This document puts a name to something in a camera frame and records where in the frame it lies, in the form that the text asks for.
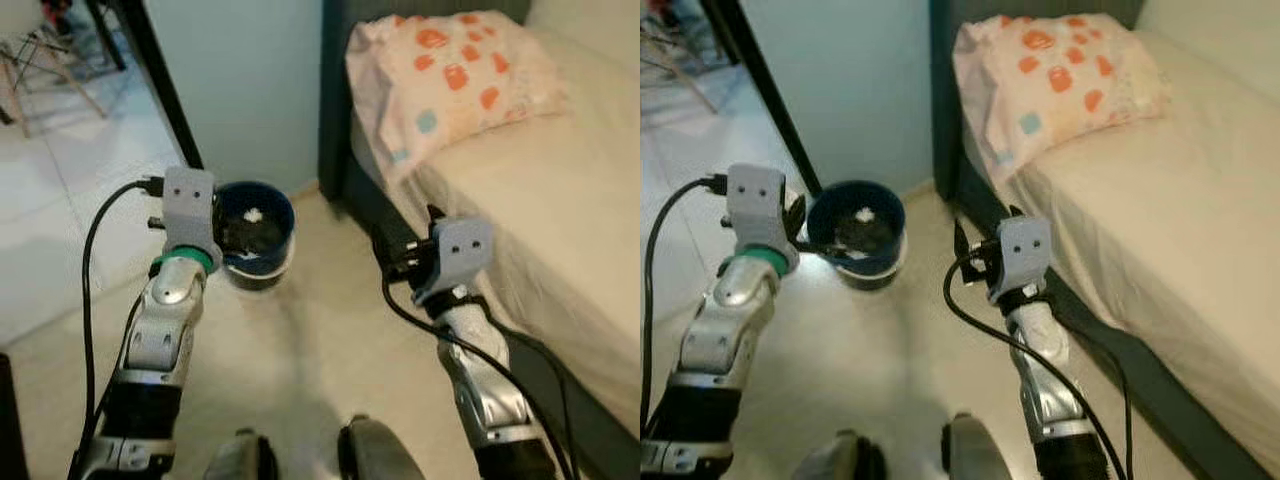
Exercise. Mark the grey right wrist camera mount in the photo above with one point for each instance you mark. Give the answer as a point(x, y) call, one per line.
point(1025, 250)
point(460, 250)

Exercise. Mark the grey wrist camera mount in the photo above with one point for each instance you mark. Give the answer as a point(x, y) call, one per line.
point(188, 205)
point(460, 250)
point(1025, 250)
point(757, 205)

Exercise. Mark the white crumpled paper scrap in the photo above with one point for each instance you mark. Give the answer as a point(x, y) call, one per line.
point(865, 214)
point(252, 214)

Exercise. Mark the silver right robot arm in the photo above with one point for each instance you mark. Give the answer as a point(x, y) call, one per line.
point(1040, 370)
point(480, 370)

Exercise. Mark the grey right robot leg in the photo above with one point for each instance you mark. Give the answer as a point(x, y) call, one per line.
point(975, 455)
point(380, 455)

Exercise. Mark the grey left robot leg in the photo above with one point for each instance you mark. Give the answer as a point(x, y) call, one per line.
point(240, 458)
point(840, 458)

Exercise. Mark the white chair wooden legs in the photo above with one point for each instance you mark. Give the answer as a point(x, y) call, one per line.
point(660, 45)
point(28, 48)

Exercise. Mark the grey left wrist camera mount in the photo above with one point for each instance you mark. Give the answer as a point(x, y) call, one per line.
point(188, 205)
point(757, 205)

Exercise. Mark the dark blue trash bin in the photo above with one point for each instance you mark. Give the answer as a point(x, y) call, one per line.
point(280, 235)
point(890, 240)

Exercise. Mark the black cabinet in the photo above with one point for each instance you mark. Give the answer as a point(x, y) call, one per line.
point(10, 420)

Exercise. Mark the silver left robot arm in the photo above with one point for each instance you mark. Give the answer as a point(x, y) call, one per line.
point(165, 320)
point(725, 330)

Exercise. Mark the black door frame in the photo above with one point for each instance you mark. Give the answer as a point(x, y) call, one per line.
point(163, 90)
point(768, 90)

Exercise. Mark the grey robot leg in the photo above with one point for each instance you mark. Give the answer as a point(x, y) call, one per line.
point(240, 458)
point(840, 458)
point(380, 455)
point(975, 455)

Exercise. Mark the pink pillow orange print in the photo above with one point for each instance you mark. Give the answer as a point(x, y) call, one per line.
point(450, 80)
point(1060, 80)

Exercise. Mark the black table leg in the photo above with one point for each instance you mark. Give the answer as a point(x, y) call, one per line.
point(105, 35)

